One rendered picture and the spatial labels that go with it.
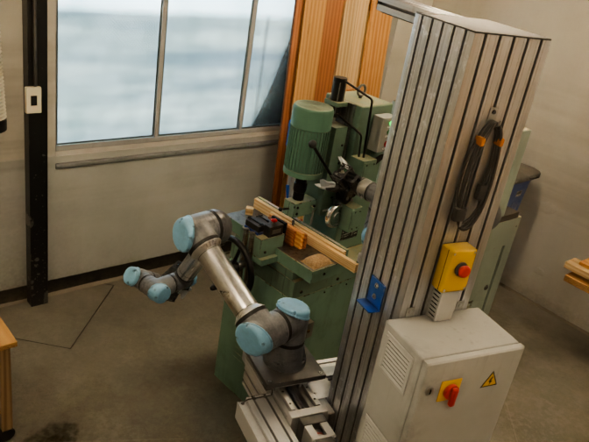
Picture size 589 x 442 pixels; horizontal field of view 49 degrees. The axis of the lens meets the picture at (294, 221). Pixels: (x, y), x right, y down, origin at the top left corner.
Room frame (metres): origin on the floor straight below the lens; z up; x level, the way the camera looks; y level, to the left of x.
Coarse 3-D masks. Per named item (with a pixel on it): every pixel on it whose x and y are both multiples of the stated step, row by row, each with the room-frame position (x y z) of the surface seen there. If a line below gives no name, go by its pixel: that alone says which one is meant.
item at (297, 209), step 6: (288, 198) 2.68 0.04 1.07; (306, 198) 2.72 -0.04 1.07; (312, 198) 2.73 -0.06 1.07; (288, 204) 2.65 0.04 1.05; (294, 204) 2.63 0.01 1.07; (300, 204) 2.65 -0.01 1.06; (306, 204) 2.68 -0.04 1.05; (312, 204) 2.71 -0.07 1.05; (288, 210) 2.65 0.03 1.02; (294, 210) 2.63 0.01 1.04; (300, 210) 2.66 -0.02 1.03; (306, 210) 2.69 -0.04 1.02; (294, 216) 2.64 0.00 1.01; (300, 216) 2.66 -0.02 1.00
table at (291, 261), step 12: (240, 216) 2.77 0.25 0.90; (252, 216) 2.80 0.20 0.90; (240, 228) 2.68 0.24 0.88; (276, 252) 2.51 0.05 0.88; (288, 252) 2.50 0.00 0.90; (300, 252) 2.52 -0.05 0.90; (312, 252) 2.54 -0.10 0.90; (264, 264) 2.45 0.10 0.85; (288, 264) 2.46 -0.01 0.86; (300, 264) 2.41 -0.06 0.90; (336, 264) 2.47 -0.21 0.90; (300, 276) 2.40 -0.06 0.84; (312, 276) 2.36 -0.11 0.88; (324, 276) 2.42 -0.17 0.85
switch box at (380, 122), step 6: (378, 114) 2.82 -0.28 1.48; (384, 114) 2.84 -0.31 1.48; (390, 114) 2.86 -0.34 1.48; (378, 120) 2.79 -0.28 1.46; (384, 120) 2.78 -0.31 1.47; (390, 120) 2.81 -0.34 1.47; (372, 126) 2.81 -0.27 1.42; (378, 126) 2.79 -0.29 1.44; (384, 126) 2.78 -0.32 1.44; (372, 132) 2.81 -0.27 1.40; (378, 132) 2.78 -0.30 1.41; (384, 132) 2.79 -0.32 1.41; (372, 138) 2.80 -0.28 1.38; (378, 138) 2.78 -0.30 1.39; (384, 138) 2.79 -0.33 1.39; (372, 144) 2.80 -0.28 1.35; (378, 144) 2.77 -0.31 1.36; (372, 150) 2.79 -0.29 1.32; (378, 150) 2.78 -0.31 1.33; (384, 150) 2.81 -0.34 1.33
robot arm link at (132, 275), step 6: (126, 270) 2.15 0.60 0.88; (132, 270) 2.13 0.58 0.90; (138, 270) 2.14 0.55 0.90; (144, 270) 2.17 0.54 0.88; (126, 276) 2.13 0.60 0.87; (132, 276) 2.12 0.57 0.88; (138, 276) 2.12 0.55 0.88; (126, 282) 2.11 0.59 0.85; (132, 282) 2.10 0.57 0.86; (138, 282) 2.20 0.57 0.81
